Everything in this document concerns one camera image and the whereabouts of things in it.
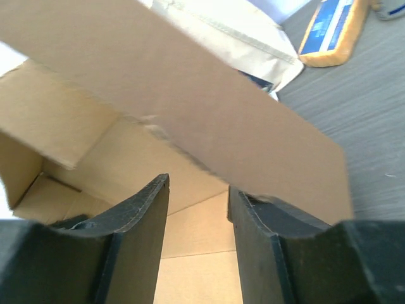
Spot beige canvas tote bag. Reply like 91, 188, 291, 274
143, 1, 304, 92

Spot brown cardboard box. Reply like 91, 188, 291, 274
1, 1, 353, 303

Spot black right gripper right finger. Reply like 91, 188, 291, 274
227, 187, 404, 303

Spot silver blue drink can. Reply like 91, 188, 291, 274
370, 0, 405, 20

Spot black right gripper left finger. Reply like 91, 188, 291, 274
1, 174, 170, 303

